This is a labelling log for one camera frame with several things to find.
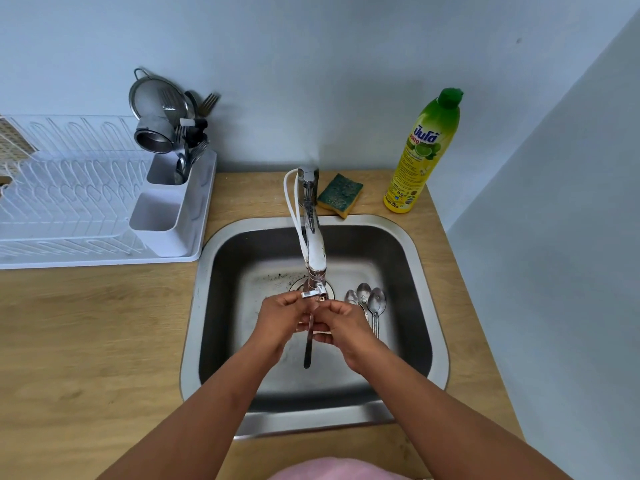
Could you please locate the person's right hand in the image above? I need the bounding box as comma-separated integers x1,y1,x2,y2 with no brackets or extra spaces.
309,298,389,375

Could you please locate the white drain tray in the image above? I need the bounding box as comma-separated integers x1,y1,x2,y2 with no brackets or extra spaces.
0,147,219,271

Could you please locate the beige woven panel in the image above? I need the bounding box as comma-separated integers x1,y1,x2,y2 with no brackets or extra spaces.
0,117,36,171

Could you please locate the person's left forearm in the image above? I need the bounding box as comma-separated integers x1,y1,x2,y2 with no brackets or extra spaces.
97,344,286,480

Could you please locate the person's left hand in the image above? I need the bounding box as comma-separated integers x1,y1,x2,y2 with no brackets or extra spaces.
249,291,313,368

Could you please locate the pink shirt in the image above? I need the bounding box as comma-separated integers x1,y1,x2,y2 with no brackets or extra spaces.
267,457,413,480

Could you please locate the white faucet hose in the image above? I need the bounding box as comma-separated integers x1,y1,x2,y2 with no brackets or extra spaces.
283,168,310,268

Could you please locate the black-handled utensil with white band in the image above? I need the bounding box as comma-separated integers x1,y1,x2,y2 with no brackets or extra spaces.
179,117,209,148

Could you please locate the green and yellow sponge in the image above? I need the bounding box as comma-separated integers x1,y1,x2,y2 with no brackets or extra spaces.
317,173,365,219

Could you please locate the person's right forearm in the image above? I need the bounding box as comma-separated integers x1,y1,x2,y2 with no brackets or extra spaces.
355,344,576,480

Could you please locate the yellow green dish soap bottle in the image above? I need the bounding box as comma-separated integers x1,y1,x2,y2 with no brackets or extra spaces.
383,87,465,214

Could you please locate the round metal mesh strainer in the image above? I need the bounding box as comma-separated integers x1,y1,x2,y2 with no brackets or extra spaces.
128,67,196,141

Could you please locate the stainless steel sink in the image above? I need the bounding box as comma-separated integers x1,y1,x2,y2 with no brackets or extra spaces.
179,214,450,441

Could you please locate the chrome faucet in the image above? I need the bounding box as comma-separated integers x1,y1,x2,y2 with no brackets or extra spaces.
297,167,329,301

